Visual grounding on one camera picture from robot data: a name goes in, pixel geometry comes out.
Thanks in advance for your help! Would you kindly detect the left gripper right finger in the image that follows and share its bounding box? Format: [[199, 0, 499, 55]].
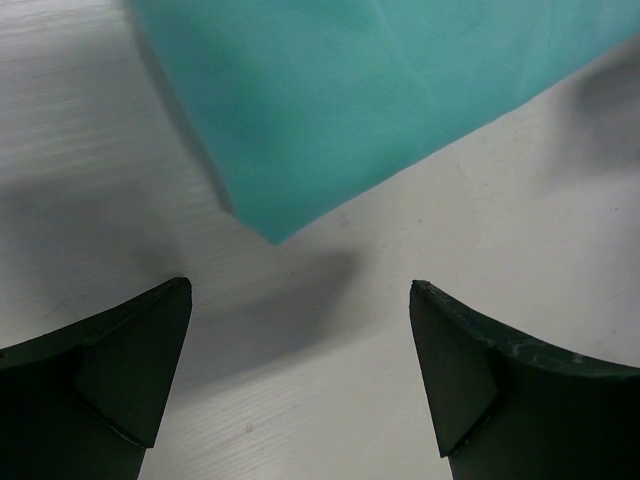
[[409, 281, 639, 479]]

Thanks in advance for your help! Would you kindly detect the teal polo shirt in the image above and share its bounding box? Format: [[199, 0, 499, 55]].
[[131, 1, 639, 243]]

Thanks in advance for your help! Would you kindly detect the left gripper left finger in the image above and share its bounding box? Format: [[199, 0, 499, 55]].
[[1, 277, 192, 480]]

